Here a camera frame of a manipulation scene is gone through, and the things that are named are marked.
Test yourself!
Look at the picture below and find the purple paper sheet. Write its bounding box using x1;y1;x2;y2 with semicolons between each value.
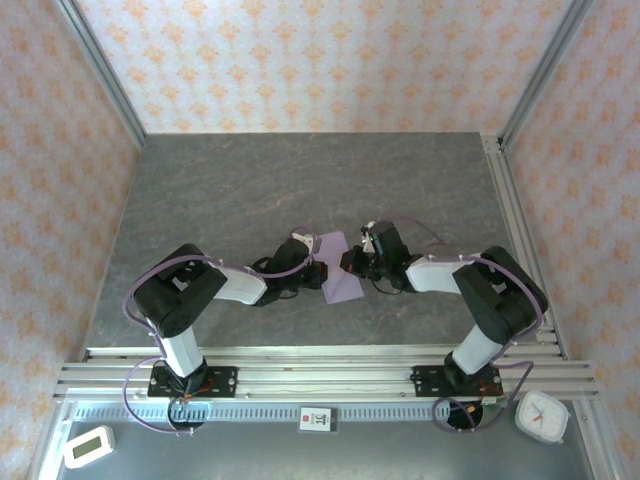
312;231;366;305

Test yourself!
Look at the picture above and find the small white calendar card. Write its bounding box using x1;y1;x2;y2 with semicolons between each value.
298;405;341;435

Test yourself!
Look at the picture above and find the grey metal shelf plate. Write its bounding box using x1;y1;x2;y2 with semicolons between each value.
54;419;596;480

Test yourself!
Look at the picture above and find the white analogue clock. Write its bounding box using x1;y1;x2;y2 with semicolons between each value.
514;389;572;445

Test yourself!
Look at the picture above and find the white digital timer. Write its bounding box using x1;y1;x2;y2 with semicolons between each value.
62;424;117;470

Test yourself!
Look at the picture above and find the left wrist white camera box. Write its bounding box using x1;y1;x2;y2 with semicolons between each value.
292;232;322;254

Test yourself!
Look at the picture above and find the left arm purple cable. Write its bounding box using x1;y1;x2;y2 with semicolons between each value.
122;227;317;437

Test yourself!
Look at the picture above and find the long aluminium rail frame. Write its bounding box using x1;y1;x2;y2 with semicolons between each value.
53;344;601;401

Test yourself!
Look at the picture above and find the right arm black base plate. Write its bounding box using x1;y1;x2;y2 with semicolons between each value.
412;364;504;399

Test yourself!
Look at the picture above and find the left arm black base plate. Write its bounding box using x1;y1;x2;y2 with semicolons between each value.
148;366;239;400

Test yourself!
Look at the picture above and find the aluminium side rail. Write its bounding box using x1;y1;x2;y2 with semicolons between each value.
480;133;571;361

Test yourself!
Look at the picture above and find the slotted grey cable duct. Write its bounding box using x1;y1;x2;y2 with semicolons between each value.
72;403;451;424

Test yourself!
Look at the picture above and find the aluminium frame post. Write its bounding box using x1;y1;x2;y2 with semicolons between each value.
52;0;147;149
498;0;599;151

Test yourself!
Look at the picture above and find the aluminium frame bar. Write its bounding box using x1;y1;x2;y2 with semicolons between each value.
27;399;76;480
574;399;621;480

